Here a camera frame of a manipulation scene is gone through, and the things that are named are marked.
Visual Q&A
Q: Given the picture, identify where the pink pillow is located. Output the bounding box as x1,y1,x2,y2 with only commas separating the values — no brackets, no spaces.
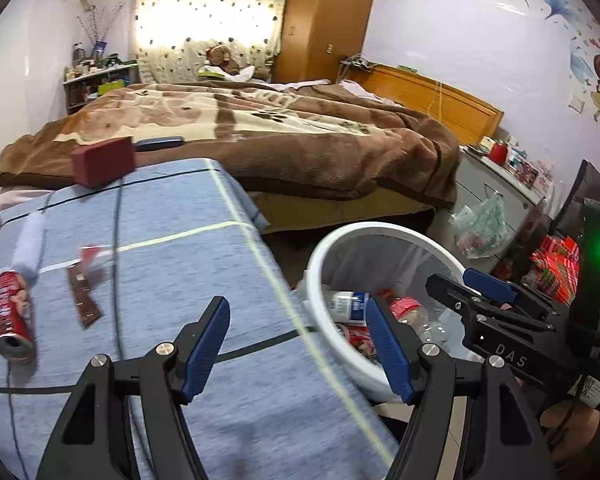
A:
340,79,396,103

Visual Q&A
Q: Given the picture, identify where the wooden wardrobe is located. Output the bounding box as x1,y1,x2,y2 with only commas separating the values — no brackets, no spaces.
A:
272,0,381,83

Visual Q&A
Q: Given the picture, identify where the white foam roll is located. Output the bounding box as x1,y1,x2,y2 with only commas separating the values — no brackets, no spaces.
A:
11,215,47,281

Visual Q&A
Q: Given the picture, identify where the clear plastic bottle red label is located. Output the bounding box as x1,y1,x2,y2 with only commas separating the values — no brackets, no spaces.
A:
390,297,458,353

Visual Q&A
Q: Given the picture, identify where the grey nightstand cabinet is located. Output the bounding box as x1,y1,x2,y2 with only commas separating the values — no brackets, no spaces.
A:
450,145,551,281

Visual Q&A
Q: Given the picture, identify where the brown teddy bear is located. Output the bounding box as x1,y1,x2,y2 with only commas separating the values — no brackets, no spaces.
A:
204,44,241,75

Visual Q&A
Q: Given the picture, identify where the dotted window curtain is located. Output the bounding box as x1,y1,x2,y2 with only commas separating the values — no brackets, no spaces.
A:
132,0,286,83

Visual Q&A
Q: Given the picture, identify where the hanging plastic bag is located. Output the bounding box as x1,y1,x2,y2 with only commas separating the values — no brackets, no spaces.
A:
450,192,511,259

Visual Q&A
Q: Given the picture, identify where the brown snack wrapper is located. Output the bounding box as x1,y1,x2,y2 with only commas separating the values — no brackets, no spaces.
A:
66,245,106,330

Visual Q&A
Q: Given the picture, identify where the dark red box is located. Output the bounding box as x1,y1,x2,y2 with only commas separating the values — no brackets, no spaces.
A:
71,136,136,190

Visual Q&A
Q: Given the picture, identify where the blue leaves wall sticker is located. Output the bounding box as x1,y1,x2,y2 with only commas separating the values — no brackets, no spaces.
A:
505,0,581,22

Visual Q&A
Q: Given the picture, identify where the red drink can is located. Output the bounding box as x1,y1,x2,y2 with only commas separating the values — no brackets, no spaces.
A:
0,270,37,363

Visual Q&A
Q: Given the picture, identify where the clear plastic bin liner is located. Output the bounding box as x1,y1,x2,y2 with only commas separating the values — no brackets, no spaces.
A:
324,232,463,321

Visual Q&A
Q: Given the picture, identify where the red cartoon face can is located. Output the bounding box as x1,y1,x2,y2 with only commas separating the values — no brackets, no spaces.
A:
344,324,379,362

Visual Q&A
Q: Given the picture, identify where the wooden bed headboard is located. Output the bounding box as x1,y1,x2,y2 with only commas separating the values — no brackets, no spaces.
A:
340,62,505,147

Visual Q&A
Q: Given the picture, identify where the white yogurt bottle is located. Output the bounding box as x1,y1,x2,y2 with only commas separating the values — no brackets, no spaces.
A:
330,291,369,322

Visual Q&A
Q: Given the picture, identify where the person's right hand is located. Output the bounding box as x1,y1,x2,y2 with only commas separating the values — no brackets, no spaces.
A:
540,400,600,466

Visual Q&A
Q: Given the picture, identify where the white round trash bin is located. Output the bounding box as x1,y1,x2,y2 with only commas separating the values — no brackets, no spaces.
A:
305,222,486,403

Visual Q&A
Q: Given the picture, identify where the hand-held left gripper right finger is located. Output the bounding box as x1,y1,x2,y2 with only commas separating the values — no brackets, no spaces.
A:
365,296,561,480

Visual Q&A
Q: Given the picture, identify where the brown printed blanket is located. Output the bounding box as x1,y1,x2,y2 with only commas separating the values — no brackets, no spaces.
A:
0,81,461,209

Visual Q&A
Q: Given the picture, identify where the red patterned cloth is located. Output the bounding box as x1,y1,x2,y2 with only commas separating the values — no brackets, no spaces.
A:
530,234,581,306

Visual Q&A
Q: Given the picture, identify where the vase with purple branches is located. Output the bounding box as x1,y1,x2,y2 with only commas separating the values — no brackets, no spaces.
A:
77,4,126,61

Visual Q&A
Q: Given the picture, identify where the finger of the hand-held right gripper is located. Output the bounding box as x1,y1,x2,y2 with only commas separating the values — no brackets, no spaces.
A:
425,273,555,332
462,268,572,314

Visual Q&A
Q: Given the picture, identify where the cluttered small shelf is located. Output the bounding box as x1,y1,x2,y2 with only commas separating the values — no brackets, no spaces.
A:
62,62,140,115

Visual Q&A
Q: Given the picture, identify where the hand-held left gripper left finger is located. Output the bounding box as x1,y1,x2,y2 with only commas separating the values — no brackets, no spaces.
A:
35,296,232,480

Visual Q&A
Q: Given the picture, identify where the black chair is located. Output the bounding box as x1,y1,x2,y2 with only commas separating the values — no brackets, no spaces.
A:
500,160,600,311

